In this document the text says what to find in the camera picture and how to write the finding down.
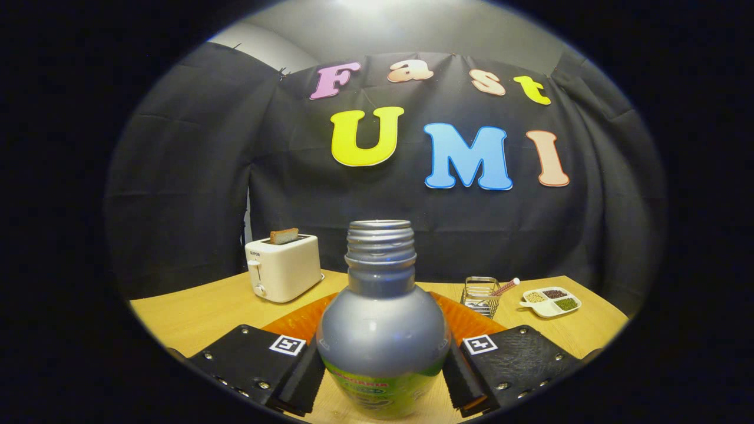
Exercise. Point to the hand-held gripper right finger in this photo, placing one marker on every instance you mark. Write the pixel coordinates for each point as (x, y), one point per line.
(524, 362)

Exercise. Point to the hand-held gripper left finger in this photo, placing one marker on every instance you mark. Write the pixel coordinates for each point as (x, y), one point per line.
(247, 362)

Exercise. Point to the silver bottle with green label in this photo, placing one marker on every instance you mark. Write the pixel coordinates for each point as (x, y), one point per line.
(383, 335)

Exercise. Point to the white divided dish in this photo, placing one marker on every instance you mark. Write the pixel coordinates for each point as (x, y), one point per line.
(548, 310)

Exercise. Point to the wooden table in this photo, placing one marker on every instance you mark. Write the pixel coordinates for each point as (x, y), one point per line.
(206, 312)

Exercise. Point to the beige seeds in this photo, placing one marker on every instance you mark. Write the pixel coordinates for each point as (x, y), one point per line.
(535, 297)

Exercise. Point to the green beans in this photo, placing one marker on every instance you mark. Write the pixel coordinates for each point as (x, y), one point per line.
(566, 304)

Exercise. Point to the dark brown beans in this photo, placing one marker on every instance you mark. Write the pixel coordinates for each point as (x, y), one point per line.
(555, 293)

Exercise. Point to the pink striped straw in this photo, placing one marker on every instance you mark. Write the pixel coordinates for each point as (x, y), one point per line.
(505, 288)

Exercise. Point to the white toaster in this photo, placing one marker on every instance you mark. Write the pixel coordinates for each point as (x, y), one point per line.
(291, 271)

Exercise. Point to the toasted bread slice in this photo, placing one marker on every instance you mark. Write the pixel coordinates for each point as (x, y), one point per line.
(284, 236)

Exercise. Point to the black backdrop cloth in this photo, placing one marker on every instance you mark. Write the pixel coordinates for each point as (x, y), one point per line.
(194, 176)

